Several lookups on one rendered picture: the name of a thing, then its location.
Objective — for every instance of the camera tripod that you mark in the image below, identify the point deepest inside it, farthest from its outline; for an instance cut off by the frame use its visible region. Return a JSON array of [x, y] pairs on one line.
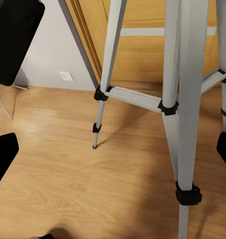
[[183, 84]]

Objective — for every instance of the digital camera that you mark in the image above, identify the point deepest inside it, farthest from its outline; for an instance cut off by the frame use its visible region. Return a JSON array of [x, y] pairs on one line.
[[19, 20]]

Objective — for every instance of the wall socket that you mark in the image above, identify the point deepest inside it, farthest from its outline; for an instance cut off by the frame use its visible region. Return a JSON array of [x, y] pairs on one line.
[[66, 76]]

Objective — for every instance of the door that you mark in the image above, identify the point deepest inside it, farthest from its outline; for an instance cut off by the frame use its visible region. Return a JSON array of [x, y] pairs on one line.
[[140, 51]]

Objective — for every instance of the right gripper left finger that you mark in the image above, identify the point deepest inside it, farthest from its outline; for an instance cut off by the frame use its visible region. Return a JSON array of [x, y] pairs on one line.
[[8, 150]]

